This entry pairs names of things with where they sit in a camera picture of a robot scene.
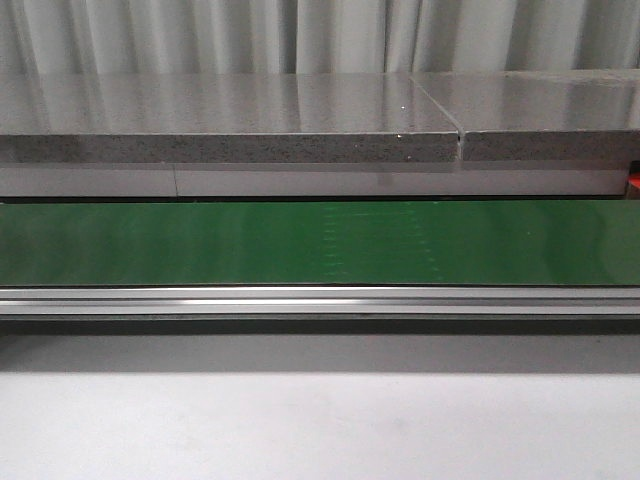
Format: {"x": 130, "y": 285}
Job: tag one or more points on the grey stone countertop slab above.
{"x": 222, "y": 118}

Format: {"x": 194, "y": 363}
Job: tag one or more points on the green conveyor belt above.
{"x": 503, "y": 242}

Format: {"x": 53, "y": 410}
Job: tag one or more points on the right grey stone slab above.
{"x": 578, "y": 115}

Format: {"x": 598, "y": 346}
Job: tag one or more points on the white cabinet front panel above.
{"x": 50, "y": 180}

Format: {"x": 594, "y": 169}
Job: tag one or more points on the red box at right edge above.
{"x": 632, "y": 189}

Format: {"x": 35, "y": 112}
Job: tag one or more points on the grey pleated curtain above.
{"x": 103, "y": 37}

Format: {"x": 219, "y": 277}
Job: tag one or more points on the aluminium conveyor side rail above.
{"x": 299, "y": 301}

